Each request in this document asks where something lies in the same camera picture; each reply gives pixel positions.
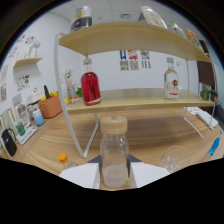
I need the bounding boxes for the wooden wall shelf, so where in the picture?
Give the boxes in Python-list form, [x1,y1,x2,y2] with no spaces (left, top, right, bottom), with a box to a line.
[13,56,44,69]

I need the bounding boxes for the two-tier wooden shelf rack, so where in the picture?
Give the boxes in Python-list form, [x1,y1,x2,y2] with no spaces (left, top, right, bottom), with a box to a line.
[53,21,219,159]

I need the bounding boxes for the black kettle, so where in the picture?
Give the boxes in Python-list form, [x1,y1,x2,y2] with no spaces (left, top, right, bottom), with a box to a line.
[0,128,18,158]

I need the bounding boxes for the red liquid bottle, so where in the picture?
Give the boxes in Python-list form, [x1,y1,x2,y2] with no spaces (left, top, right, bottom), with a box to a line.
[80,57,102,106]

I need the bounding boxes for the white milk bottle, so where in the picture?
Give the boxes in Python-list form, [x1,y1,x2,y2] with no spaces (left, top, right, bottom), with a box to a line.
[139,5,169,30]

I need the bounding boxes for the blue and white cup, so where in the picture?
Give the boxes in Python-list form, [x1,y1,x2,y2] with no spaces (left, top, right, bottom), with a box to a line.
[32,108,46,127]

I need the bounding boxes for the white notebook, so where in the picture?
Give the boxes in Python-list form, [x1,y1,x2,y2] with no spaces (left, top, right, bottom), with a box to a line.
[195,109,219,130]

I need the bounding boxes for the clear bottle with red label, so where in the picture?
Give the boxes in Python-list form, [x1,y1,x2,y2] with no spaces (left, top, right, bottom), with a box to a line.
[163,56,181,101]

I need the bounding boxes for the white scale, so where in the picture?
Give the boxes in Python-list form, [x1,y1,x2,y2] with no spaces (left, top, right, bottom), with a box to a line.
[15,125,39,146]

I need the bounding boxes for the brown door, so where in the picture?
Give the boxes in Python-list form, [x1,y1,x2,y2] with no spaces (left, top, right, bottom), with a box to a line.
[196,39,218,94]

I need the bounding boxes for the green cup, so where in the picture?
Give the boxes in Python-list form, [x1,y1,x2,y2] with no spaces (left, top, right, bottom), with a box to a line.
[15,121,27,137]

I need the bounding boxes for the clear bottle with orange cap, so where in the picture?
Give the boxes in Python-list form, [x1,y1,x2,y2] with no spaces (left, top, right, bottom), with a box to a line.
[57,152,79,170]

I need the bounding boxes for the orange basket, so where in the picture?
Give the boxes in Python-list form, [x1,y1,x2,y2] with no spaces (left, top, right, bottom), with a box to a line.
[38,94,63,120]

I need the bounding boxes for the clear bottle with green cap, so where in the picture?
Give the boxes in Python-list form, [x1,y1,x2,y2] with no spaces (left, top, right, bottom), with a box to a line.
[169,20,188,39]

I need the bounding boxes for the clear glass with ice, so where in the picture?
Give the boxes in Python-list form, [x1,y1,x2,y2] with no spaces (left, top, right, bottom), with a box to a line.
[159,145,192,174]

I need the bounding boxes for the small green bottle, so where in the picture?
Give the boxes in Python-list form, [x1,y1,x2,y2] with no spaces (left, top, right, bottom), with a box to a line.
[199,83,213,102]

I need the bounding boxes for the black and yellow bag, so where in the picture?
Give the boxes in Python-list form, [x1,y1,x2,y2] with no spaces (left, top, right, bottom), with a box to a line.
[69,5,93,33]

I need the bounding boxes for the blue liquid bottle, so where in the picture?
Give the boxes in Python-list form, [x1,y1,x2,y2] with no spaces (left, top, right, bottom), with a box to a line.
[208,136,221,157]

